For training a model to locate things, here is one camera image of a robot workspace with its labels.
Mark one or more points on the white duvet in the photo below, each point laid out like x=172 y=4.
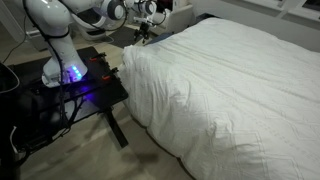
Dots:
x=231 y=101

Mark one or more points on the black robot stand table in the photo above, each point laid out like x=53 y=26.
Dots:
x=45 y=112

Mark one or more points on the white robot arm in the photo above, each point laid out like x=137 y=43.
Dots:
x=53 y=18

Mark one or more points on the dark floor mat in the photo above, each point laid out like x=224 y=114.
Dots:
x=123 y=37

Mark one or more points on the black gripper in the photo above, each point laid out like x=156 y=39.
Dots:
x=142 y=31

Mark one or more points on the white round pet appliance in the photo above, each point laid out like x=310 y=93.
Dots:
x=90 y=24

